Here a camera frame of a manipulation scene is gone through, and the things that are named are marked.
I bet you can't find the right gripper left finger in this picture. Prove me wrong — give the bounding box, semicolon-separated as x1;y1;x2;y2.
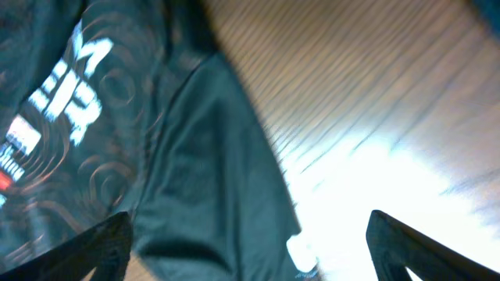
1;212;133;281

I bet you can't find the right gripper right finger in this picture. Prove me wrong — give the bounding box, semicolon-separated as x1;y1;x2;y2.
366;210;499;281

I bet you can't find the black orange-patterned jersey shirt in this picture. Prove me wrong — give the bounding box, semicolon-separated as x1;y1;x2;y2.
1;0;320;281

